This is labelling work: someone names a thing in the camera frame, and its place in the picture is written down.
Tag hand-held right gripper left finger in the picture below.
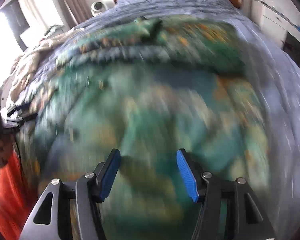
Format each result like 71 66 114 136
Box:
20 149 122 240

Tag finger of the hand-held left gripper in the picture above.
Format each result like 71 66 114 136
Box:
5 113 38 128
6 102 32 117

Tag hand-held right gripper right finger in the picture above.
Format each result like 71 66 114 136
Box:
176 149 275 240

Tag green printed padded jacket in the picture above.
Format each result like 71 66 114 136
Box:
17 15 270 240

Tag person's left forearm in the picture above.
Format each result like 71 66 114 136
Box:
0 136 13 168

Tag cream fleece blanket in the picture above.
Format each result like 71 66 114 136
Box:
5 34 74 105

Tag orange fleece blanket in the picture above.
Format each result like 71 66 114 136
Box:
0 152 29 240

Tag window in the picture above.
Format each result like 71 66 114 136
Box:
0 0 28 63

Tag dark green clutter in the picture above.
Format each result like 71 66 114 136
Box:
44 24 63 40

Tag beige curtain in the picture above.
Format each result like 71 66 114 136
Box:
52 0 91 28

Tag small white fan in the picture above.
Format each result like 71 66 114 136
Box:
90 2 108 16

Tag white desk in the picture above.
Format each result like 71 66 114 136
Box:
250 0 300 48

